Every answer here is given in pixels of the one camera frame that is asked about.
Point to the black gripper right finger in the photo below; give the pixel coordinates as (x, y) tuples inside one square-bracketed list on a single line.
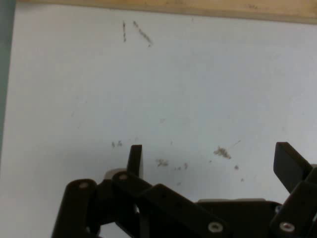
[(289, 166)]

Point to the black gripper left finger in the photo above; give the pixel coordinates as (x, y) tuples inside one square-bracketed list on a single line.
[(158, 200)]

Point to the bamboo cutting board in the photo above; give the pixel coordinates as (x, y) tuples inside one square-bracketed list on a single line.
[(173, 6)]

